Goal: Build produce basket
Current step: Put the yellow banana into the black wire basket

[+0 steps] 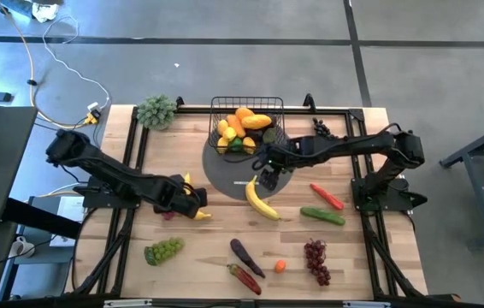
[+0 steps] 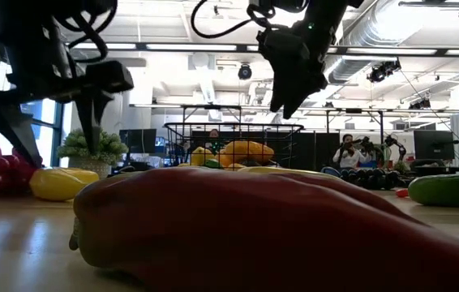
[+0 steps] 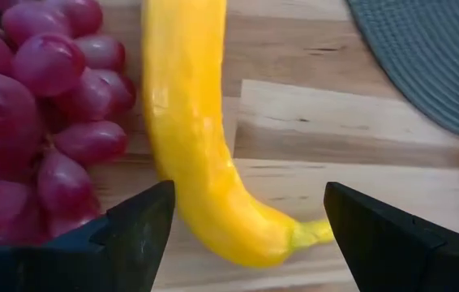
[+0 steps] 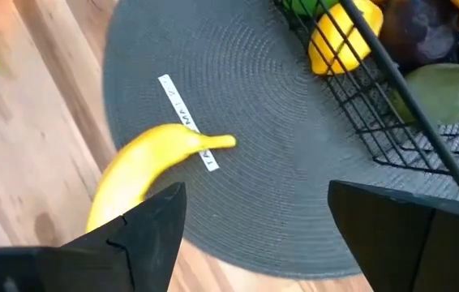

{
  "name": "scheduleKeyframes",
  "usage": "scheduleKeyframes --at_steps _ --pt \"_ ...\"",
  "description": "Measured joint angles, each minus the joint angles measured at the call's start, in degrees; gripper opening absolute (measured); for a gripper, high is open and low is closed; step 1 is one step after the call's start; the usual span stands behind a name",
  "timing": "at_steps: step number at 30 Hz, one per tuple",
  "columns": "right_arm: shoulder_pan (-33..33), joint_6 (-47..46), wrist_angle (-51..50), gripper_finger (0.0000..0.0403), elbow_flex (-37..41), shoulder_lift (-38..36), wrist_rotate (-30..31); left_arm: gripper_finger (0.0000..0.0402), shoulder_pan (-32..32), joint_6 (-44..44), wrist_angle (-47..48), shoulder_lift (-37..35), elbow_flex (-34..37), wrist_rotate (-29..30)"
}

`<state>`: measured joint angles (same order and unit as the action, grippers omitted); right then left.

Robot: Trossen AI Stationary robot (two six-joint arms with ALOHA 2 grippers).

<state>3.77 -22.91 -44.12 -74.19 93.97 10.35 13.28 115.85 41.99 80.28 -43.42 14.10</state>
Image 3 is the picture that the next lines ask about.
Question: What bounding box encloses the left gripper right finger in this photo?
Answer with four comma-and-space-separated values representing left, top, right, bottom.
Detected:
323, 181, 459, 292

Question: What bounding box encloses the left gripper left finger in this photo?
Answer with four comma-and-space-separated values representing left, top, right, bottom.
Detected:
0, 180, 177, 292

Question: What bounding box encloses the pink grape bunch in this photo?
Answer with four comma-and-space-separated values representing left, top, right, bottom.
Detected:
0, 0, 137, 244

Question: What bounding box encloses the yellow banana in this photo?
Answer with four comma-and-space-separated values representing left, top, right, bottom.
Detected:
139, 0, 336, 269

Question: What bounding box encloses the grey round woven placemat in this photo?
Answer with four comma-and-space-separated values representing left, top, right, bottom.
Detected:
345, 0, 459, 143

